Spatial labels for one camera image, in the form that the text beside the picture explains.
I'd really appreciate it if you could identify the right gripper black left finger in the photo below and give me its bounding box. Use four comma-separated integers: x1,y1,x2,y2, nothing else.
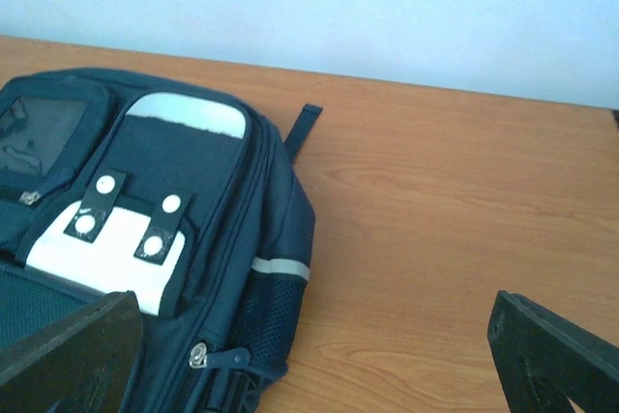
1,291,143,412

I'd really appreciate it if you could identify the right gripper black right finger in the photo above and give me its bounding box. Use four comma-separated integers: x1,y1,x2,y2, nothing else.
487,290,618,412

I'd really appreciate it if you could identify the navy blue student backpack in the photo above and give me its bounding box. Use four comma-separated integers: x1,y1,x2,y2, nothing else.
1,68,321,412

